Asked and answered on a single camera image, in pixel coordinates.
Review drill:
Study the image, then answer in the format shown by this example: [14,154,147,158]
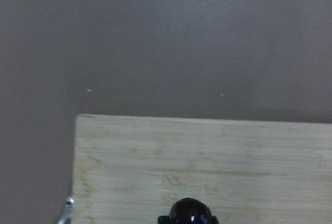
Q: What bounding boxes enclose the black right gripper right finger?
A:
[211,216,218,224]

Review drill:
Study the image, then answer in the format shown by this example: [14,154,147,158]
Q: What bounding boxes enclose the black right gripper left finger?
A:
[157,216,170,224]

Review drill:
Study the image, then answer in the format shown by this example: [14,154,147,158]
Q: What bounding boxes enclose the dark red cherry pair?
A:
[169,198,212,224]

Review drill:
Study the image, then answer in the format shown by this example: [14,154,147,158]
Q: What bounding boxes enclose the wooden cutting board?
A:
[68,114,331,223]

